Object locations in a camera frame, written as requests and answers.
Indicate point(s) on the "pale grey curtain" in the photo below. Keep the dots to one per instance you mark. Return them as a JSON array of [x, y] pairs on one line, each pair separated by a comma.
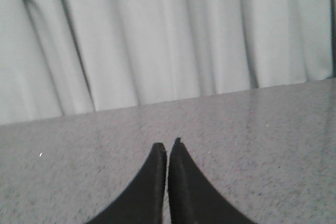
[[65, 57]]

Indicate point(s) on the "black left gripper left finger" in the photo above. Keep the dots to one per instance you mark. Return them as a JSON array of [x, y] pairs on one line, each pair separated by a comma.
[[142, 199]]

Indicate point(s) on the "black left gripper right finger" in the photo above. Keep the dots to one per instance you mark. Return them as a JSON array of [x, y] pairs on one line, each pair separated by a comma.
[[192, 198]]

